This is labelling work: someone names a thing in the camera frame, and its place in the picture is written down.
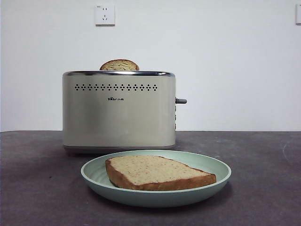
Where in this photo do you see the brown bread slice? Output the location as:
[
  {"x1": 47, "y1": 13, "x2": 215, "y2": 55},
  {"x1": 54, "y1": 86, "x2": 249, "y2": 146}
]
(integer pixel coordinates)
[
  {"x1": 99, "y1": 59, "x2": 140, "y2": 71},
  {"x1": 105, "y1": 154, "x2": 217, "y2": 191}
]

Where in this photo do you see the pale green round plate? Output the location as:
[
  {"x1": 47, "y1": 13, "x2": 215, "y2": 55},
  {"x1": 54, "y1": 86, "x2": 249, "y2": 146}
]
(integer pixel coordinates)
[{"x1": 80, "y1": 150, "x2": 232, "y2": 208}]

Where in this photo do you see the cream two-slot toaster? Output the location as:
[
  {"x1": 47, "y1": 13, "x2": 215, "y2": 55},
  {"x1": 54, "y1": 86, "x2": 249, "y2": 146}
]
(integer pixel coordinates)
[{"x1": 62, "y1": 70, "x2": 176, "y2": 158}]

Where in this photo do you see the white wall socket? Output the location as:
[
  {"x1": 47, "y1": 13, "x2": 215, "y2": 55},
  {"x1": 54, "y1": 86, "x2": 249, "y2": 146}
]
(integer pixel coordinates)
[{"x1": 95, "y1": 4, "x2": 116, "y2": 26}]

